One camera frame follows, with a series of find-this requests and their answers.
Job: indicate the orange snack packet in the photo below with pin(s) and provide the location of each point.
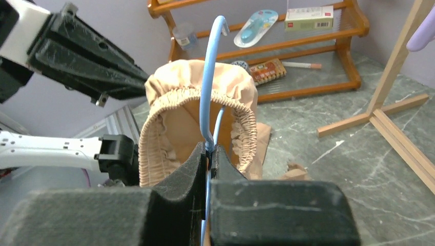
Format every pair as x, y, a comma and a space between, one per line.
267, 71

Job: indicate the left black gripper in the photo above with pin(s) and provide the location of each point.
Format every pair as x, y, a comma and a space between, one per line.
69, 51

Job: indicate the beige shorts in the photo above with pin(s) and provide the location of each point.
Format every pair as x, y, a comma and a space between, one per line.
171, 130

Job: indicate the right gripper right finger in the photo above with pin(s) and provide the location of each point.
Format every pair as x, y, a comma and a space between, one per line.
276, 212

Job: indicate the blue wire hanger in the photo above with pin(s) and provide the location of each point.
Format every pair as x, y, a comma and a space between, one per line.
219, 27

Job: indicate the purple hanger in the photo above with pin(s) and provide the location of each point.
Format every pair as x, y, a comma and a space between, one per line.
423, 35

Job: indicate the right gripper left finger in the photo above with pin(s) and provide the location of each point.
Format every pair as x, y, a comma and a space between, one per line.
168, 213

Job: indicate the blue item blister pack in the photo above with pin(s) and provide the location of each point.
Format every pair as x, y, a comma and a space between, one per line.
255, 28

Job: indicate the white green box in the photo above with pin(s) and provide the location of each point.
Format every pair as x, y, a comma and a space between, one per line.
310, 18

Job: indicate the pink tipped white pen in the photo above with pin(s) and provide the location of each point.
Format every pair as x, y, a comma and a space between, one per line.
301, 65

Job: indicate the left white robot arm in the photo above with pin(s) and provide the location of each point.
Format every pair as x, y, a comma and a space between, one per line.
116, 155

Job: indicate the orange wooden shelf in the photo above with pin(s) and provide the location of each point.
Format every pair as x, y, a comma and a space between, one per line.
352, 22

